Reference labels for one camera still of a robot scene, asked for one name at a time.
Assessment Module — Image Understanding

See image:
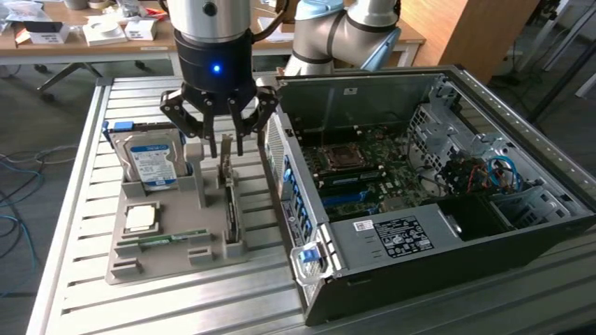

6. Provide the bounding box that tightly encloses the grey chipset heatsink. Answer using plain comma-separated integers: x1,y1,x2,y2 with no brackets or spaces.
381,198,412,212

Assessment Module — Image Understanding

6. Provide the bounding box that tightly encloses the white box with black device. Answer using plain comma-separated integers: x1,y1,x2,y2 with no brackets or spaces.
23,20,71,45

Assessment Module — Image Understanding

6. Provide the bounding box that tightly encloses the green RAM stick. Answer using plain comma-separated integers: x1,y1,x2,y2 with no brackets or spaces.
119,228,209,247

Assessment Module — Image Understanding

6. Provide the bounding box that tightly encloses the small white labelled box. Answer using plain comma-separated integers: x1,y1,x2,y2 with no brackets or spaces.
124,19,159,41

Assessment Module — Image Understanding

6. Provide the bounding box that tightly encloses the silver CPU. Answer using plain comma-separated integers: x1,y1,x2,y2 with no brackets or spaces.
124,205,157,232

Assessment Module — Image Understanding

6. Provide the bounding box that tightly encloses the CPU socket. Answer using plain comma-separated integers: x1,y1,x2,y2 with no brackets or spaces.
323,143,372,172

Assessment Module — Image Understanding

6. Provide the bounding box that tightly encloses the blue SATA wire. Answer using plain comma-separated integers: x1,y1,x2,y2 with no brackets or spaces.
487,156,525,193

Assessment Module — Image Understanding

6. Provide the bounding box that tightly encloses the low-profile graphics card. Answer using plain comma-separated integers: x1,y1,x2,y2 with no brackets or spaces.
217,133,243,244

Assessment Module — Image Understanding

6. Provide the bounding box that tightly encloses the blue case latch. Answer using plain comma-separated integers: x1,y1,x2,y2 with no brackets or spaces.
297,246,323,262

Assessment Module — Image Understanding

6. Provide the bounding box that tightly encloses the white box with tape roll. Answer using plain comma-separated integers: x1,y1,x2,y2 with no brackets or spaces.
81,16,129,47

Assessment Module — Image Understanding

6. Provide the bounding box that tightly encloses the hard disk with blue caddy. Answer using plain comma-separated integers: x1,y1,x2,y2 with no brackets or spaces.
100,120,195,191

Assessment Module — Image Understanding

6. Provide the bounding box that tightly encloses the white floor cable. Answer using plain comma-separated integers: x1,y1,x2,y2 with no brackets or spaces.
0,144,79,165

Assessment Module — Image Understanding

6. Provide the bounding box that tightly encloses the grey power supply unit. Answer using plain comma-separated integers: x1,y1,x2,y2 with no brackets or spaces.
328,204,460,269

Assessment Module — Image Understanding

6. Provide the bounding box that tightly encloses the white paper stack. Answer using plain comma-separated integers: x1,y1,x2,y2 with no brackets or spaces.
257,15,295,43

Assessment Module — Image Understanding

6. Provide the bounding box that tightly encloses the blue expansion slot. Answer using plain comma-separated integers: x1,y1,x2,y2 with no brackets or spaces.
323,193,369,207

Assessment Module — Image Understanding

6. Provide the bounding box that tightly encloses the green motherboard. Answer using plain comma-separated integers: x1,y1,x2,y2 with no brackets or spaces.
297,127,443,223

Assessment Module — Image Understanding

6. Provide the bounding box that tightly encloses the blue floor cable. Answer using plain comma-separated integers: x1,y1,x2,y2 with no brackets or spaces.
0,153,44,297

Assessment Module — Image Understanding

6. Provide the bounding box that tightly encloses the red and orange wire bundle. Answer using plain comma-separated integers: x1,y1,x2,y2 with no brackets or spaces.
468,163,496,193

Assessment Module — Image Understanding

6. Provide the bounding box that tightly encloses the wooden cabinet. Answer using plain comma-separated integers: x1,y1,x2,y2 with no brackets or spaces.
399,0,541,84

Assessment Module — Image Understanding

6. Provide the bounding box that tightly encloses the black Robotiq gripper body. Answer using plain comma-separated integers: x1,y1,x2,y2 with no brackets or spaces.
175,29,257,115

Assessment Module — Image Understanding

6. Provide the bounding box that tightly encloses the black open PC case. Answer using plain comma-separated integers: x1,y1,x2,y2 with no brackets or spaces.
255,64,596,327

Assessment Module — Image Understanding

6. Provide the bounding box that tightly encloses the wooden desk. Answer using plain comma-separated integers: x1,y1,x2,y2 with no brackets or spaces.
0,0,428,76

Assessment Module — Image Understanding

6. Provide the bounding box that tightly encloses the grey parts rack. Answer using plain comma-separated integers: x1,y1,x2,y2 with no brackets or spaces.
104,141,255,286

